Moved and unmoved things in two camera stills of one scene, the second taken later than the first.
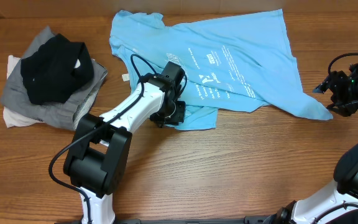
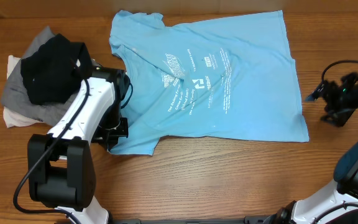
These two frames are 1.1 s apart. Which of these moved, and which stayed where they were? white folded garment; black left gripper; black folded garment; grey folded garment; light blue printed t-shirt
Moved: black left gripper; light blue printed t-shirt
Stayed: white folded garment; black folded garment; grey folded garment
